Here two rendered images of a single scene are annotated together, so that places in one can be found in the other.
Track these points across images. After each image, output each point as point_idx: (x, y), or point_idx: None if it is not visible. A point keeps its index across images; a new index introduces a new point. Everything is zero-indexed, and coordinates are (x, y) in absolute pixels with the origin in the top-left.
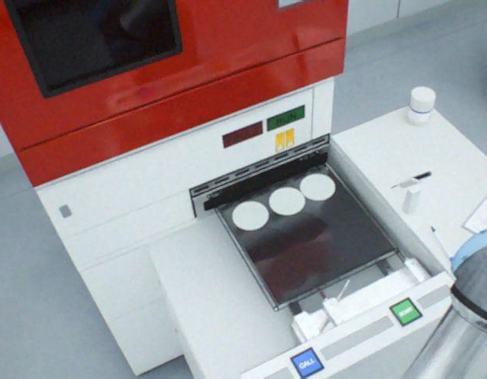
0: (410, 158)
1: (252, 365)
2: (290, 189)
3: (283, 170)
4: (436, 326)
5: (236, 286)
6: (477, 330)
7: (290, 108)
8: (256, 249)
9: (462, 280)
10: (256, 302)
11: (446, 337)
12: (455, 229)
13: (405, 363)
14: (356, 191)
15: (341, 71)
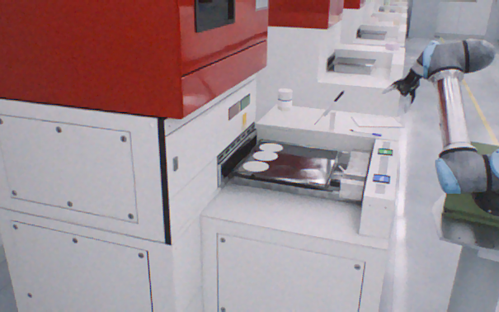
0: (303, 118)
1: (341, 223)
2: (259, 152)
3: (239, 153)
4: (439, 92)
5: (282, 203)
6: (457, 79)
7: (246, 95)
8: (280, 174)
9: (436, 64)
10: (303, 204)
11: (449, 89)
12: (358, 128)
13: None
14: None
15: (266, 63)
